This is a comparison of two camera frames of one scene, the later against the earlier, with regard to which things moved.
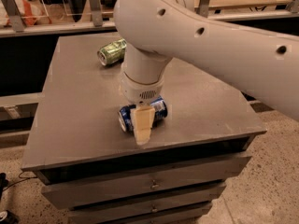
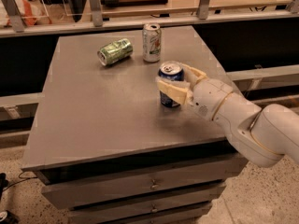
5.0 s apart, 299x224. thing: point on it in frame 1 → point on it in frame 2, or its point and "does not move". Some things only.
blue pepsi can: [160, 105] → [171, 69]
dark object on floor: [10, 218] does not move
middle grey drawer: [193, 198] does not move
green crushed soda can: [112, 53] does not move
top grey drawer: [95, 190] does not move
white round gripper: [140, 92] → [209, 97]
